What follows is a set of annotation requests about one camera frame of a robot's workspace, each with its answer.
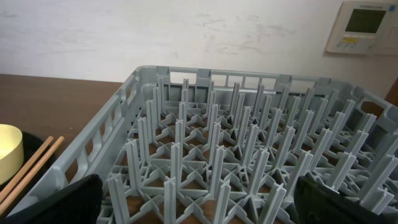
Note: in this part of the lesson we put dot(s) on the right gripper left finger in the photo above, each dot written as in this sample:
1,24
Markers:
79,203

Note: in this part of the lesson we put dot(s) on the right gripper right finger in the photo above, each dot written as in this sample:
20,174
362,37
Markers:
316,203

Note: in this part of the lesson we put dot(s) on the wooden chopstick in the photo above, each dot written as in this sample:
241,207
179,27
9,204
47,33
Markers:
24,169
11,198

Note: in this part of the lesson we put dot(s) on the yellow bowl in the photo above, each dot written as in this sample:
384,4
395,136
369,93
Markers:
12,151

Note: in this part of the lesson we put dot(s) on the grey dishwasher rack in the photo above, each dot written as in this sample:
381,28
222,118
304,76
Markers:
191,145

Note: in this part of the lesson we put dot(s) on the wall thermostat control panel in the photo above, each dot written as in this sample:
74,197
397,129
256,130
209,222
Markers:
364,28

